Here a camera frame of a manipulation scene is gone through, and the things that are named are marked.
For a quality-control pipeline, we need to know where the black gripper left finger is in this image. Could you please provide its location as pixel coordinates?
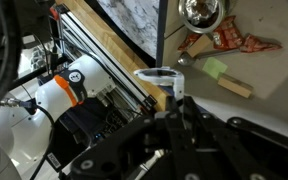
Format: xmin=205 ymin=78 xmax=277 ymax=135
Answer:
xmin=68 ymin=95 xmax=198 ymax=180

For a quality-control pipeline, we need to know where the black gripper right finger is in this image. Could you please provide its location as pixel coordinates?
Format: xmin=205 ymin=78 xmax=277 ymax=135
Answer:
xmin=180 ymin=95 xmax=288 ymax=180

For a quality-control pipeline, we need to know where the foil lined tin can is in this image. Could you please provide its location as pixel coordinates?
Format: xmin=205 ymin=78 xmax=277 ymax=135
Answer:
xmin=177 ymin=0 xmax=226 ymax=35

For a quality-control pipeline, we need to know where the black electronics box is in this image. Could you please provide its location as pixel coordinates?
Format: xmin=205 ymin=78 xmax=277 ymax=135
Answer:
xmin=46 ymin=96 xmax=146 ymax=169

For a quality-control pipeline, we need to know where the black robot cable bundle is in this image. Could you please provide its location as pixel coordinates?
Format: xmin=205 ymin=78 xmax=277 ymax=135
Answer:
xmin=0 ymin=0 xmax=22 ymax=180

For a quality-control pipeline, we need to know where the aluminium frame rail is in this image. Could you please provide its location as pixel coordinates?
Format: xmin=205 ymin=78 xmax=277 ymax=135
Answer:
xmin=56 ymin=5 xmax=159 ymax=112

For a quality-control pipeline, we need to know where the metal spoon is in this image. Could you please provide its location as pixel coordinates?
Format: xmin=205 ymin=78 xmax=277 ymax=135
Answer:
xmin=177 ymin=49 xmax=242 ymax=67

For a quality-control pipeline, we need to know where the red snack packet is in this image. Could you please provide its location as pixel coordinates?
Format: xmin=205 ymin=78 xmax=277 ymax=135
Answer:
xmin=212 ymin=15 xmax=245 ymax=51
xmin=178 ymin=32 xmax=202 ymax=52
xmin=239 ymin=33 xmax=284 ymax=54

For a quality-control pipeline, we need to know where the small wooden block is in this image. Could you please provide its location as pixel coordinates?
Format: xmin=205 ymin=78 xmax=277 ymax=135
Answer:
xmin=186 ymin=34 xmax=214 ymax=59
xmin=217 ymin=73 xmax=254 ymax=100

